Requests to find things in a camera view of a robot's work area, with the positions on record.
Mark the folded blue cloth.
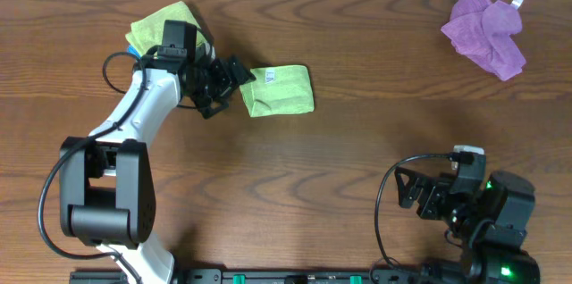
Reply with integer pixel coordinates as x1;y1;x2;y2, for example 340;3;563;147
127;45;140;57

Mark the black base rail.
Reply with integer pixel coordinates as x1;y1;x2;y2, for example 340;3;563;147
69;268;430;284

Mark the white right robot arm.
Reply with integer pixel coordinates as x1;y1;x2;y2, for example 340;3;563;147
395;167;540;283

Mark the folded green cloth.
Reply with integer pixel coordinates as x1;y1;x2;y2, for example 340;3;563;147
125;1;201;56

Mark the crumpled purple cloth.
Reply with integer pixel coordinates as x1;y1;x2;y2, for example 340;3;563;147
441;0;526;81

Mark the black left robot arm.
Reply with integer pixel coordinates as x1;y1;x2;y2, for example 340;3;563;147
55;46;255;283

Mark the green cloth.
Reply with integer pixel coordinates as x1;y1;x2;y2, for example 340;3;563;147
125;1;201;56
240;65;315;118

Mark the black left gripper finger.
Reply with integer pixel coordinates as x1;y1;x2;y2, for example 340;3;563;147
196;95;229;119
228;55;256;86

